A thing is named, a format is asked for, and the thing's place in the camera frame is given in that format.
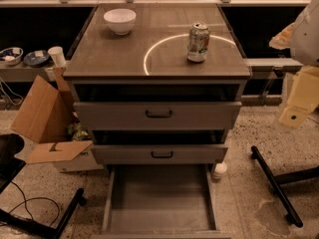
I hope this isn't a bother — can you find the crushed soda can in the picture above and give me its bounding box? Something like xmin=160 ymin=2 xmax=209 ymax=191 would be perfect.
xmin=187 ymin=22 xmax=210 ymax=63

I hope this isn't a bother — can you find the black chair seat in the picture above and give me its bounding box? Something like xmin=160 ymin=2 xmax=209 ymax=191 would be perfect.
xmin=0 ymin=133 xmax=25 ymax=193

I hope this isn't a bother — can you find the white paper cup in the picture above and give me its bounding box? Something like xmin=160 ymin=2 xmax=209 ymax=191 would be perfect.
xmin=48 ymin=46 xmax=66 ymax=67

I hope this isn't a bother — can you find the white ceramic bowl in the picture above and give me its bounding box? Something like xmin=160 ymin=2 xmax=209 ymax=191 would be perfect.
xmin=104 ymin=9 xmax=137 ymax=35

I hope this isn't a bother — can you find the black stand leg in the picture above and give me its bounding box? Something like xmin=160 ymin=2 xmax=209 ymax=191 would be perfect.
xmin=251 ymin=145 xmax=319 ymax=228
xmin=0 ymin=187 xmax=88 ymax=239

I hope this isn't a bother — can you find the black stand leg left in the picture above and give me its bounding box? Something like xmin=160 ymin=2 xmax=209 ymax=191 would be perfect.
xmin=0 ymin=187 xmax=88 ymax=239

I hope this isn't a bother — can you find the open cardboard box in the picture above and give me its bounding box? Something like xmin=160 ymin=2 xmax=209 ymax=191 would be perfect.
xmin=11 ymin=68 xmax=103 ymax=172

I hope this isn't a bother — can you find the blue bowl right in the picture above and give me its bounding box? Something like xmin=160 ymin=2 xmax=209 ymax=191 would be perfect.
xmin=23 ymin=50 xmax=50 ymax=68

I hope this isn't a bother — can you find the black stand leg right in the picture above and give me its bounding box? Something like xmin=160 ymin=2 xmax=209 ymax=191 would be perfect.
xmin=251 ymin=145 xmax=319 ymax=228

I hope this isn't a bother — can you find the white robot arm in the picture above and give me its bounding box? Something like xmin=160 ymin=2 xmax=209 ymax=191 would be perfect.
xmin=269 ymin=0 xmax=319 ymax=128

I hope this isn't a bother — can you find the grey middle drawer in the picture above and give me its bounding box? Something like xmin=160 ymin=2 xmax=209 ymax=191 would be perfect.
xmin=92 ymin=144 xmax=227 ymax=164

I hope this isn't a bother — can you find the grey drawer cabinet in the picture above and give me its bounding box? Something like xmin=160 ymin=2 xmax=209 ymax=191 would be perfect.
xmin=63 ymin=2 xmax=252 ymax=171

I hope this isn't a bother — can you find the green packaging in box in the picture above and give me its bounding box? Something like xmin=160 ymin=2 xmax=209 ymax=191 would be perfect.
xmin=67 ymin=121 xmax=91 ymax=141

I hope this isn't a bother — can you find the grey bottom drawer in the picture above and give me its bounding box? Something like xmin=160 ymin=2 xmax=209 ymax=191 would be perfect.
xmin=90 ymin=164 xmax=231 ymax=239

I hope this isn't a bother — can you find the grey drawer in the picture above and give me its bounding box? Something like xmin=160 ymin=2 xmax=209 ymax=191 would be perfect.
xmin=74 ymin=102 xmax=241 ymax=130
xmin=90 ymin=164 xmax=231 ymax=239
xmin=92 ymin=144 xmax=227 ymax=164

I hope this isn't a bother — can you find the grey top drawer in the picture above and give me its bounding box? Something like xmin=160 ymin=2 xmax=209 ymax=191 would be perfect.
xmin=74 ymin=102 xmax=241 ymax=130

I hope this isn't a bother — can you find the low grey side shelf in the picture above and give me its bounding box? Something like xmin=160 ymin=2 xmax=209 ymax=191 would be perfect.
xmin=0 ymin=61 xmax=56 ymax=83

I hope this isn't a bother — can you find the black floor cable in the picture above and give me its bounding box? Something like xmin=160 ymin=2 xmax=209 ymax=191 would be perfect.
xmin=0 ymin=180 xmax=62 ymax=229

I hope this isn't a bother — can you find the blue patterned bowl left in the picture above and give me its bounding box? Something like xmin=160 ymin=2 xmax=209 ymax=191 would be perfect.
xmin=0 ymin=47 xmax=23 ymax=66

